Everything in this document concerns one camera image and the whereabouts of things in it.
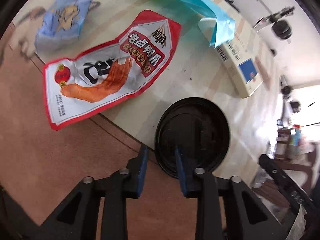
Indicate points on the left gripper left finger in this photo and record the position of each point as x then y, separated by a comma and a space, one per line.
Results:
93, 201

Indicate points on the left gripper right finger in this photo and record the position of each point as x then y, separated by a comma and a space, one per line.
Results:
226, 207

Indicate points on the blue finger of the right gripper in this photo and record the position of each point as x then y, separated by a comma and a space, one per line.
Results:
294, 194

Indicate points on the black plastic cup lid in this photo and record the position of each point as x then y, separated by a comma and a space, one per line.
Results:
198, 128

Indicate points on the dark wooden chair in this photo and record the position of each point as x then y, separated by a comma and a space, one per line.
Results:
270, 192

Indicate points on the cream blue flat box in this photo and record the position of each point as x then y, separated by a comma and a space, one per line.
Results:
238, 56

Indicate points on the red white snack wrapper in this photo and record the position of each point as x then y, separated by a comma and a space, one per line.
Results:
110, 73

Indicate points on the green cyan snack bag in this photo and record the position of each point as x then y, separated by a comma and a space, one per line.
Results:
215, 25

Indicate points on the light blue crumpled wrapper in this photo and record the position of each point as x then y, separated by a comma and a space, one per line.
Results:
62, 24

